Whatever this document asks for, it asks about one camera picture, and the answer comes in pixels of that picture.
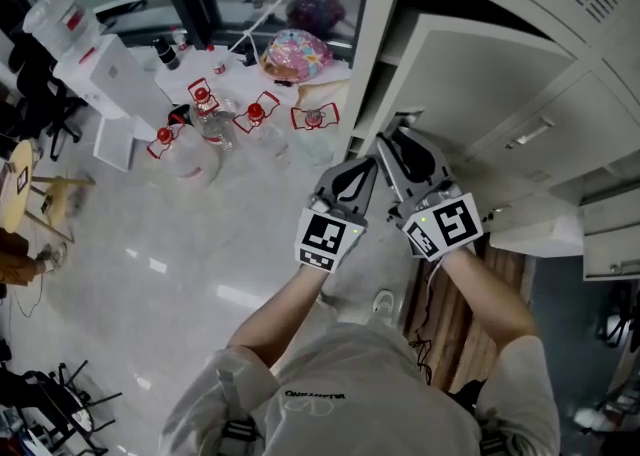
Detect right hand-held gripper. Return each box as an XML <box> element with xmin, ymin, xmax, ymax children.
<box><xmin>375</xmin><ymin>127</ymin><xmax>484</xmax><ymax>262</ymax></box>

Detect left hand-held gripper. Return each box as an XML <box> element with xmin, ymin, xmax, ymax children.
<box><xmin>298</xmin><ymin>157</ymin><xmax>380</xmax><ymax>274</ymax></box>

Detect grey metal locker cabinet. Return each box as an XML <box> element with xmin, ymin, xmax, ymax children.
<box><xmin>344</xmin><ymin>0</ymin><xmax>640</xmax><ymax>225</ymax></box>

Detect person's right forearm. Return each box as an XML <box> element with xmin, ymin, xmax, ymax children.
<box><xmin>439</xmin><ymin>248</ymin><xmax>541</xmax><ymax>360</ymax></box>

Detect person's left forearm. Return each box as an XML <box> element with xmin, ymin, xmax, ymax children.
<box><xmin>227</xmin><ymin>263</ymin><xmax>341</xmax><ymax>370</ymax></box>

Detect person's white shoe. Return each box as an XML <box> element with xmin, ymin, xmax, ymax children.
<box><xmin>372</xmin><ymin>288</ymin><xmax>398</xmax><ymax>318</ymax></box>

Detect white flat board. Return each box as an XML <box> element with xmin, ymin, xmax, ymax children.
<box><xmin>488</xmin><ymin>212</ymin><xmax>585</xmax><ymax>259</ymax></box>

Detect pink patterned bag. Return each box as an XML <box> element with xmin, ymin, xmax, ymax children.
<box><xmin>259</xmin><ymin>28</ymin><xmax>335</xmax><ymax>85</ymax></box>

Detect person's white shirt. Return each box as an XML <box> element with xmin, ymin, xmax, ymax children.
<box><xmin>158</xmin><ymin>316</ymin><xmax>561</xmax><ymax>456</ymax></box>

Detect small clear bottle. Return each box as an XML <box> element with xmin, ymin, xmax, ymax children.
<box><xmin>169</xmin><ymin>26</ymin><xmax>191</xmax><ymax>53</ymax></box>

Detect black flask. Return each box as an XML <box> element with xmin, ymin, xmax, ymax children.
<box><xmin>152</xmin><ymin>36</ymin><xmax>182</xmax><ymax>72</ymax></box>

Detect white water dispenser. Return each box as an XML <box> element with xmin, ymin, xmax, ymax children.
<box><xmin>52</xmin><ymin>33</ymin><xmax>171</xmax><ymax>173</ymax></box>

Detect wooden stool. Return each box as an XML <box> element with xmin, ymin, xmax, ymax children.
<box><xmin>27</xmin><ymin>172</ymin><xmax>97</xmax><ymax>243</ymax></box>

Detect black office chair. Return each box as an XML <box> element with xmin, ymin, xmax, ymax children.
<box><xmin>7</xmin><ymin>31</ymin><xmax>87</xmax><ymax>162</ymax></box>

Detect clear dispenser water bottle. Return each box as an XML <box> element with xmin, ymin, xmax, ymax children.
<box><xmin>22</xmin><ymin>0</ymin><xmax>101</xmax><ymax>58</ymax></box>

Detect round wooden table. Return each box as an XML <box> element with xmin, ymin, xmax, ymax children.
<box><xmin>0</xmin><ymin>139</ymin><xmax>35</xmax><ymax>234</ymax></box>

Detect black metal chair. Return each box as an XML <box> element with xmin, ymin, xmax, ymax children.
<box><xmin>0</xmin><ymin>361</ymin><xmax>124</xmax><ymax>456</ymax></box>

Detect black cable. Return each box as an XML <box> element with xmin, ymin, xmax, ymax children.
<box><xmin>408</xmin><ymin>256</ymin><xmax>452</xmax><ymax>386</ymax></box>

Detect grey harness strap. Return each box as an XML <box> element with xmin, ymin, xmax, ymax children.
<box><xmin>215</xmin><ymin>367</ymin><xmax>257</xmax><ymax>456</ymax></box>

